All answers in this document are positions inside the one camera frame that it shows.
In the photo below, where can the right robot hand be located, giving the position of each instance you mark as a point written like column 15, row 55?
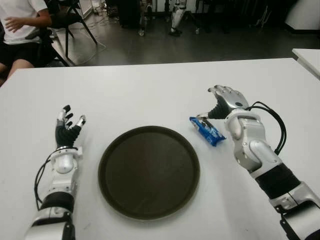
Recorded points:
column 231, row 98

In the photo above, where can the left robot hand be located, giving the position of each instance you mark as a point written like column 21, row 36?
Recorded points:
column 66, row 136

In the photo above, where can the blue Oreo package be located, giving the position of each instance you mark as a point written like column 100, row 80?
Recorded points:
column 207, row 132

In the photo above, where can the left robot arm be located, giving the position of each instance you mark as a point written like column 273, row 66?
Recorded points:
column 63, row 162

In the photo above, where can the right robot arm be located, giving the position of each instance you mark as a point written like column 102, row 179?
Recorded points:
column 250, row 130

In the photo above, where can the folded metal stand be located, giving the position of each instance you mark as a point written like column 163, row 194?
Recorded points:
column 262, row 17

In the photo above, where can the white side table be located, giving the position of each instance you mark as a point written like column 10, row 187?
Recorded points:
column 310, row 60

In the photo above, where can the black office chair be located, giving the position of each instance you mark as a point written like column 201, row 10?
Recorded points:
column 45, row 47

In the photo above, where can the round dark brown tray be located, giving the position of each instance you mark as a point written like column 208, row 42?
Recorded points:
column 150, row 175

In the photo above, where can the white humanoid robot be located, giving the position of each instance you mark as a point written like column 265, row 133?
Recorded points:
column 176, row 17

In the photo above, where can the white partition panel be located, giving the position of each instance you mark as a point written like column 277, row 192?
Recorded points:
column 305, row 15

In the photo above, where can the black folding chair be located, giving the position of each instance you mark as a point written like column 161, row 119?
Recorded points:
column 65, row 19

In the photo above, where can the seated person white shirt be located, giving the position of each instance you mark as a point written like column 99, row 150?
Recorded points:
column 17, row 15

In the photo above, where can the white display cabinet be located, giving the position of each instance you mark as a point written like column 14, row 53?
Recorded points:
column 87, row 6

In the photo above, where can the black cabinet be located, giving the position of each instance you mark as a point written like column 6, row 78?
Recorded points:
column 130, row 12

